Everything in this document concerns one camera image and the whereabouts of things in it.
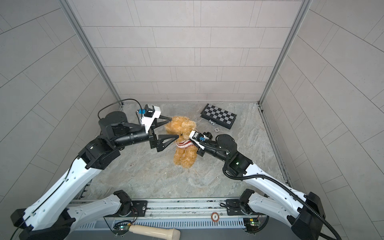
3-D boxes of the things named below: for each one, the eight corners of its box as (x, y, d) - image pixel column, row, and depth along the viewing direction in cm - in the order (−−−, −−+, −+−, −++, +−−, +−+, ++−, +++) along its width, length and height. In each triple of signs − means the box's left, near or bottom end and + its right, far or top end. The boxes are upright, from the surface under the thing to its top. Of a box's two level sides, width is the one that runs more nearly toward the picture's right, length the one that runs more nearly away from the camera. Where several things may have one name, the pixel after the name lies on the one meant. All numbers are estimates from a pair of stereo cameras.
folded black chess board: (200, 116, 110) (200, 113, 108) (207, 105, 117) (208, 103, 115) (230, 129, 103) (231, 127, 100) (236, 117, 109) (237, 115, 107)
